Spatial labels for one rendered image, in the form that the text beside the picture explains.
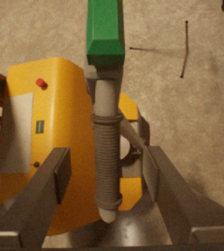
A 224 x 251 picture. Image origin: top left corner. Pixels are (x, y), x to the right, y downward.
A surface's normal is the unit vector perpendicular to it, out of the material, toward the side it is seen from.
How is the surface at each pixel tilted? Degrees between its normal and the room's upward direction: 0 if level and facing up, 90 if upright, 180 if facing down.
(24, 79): 0
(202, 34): 0
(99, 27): 16
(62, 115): 45
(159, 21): 0
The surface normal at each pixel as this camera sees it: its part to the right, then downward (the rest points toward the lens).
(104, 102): -0.25, 0.24
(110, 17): 0.02, -0.24
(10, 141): -0.26, -0.23
